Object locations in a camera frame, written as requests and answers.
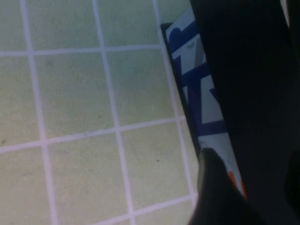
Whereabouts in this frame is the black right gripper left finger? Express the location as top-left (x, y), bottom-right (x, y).
top-left (187, 147), bottom-right (267, 225)

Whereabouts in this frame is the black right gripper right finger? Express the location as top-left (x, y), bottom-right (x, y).
top-left (284, 147), bottom-right (300, 211)

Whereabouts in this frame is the black glasses case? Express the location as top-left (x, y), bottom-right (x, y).
top-left (160, 0), bottom-right (300, 225)

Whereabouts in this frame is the green white-grid tablecloth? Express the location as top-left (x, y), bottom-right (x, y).
top-left (0, 0), bottom-right (291, 225)

